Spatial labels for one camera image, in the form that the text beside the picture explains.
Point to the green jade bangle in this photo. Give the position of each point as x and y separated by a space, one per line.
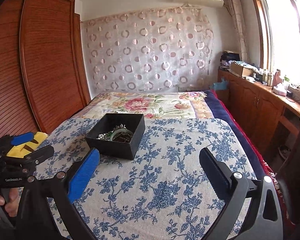
127 130

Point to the pink floral quilt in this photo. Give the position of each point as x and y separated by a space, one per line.
140 105

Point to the wall socket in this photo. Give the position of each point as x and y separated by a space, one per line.
181 89

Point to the red blanket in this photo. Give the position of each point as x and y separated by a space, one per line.
266 167

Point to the white power strip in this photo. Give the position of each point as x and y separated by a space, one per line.
298 95

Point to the navy blanket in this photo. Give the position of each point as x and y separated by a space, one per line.
223 110

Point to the circle patterned sheer curtain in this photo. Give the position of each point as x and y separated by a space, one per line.
150 50

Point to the black jewelry box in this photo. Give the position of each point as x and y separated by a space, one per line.
110 149

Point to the blue plastic bag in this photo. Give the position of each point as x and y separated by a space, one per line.
219 85

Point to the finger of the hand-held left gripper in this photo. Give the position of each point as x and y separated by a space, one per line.
21 138
43 152

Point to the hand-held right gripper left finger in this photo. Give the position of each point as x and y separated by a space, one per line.
83 175

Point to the blue floral bedspread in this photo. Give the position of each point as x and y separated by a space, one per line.
165 180

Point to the window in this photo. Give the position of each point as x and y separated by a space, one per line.
285 30

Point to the group of small bottles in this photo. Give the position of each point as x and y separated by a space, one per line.
266 76

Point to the yellow cloth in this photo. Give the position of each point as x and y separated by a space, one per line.
41 137

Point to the gathered window curtain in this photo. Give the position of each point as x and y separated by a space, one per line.
237 17

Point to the pile of dark clothes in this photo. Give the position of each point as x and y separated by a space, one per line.
228 58

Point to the wooden cabinet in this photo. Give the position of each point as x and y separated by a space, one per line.
247 102

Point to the cardboard box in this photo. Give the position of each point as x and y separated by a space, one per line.
240 70

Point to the wooden louvered wardrobe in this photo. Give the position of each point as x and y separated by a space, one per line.
47 67

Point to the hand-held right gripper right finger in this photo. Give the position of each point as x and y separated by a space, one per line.
213 165

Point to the white tissue box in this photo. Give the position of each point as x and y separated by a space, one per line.
279 90

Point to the dark chair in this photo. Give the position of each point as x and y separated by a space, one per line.
295 160

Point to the pink figurine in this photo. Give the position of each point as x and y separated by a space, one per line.
277 78

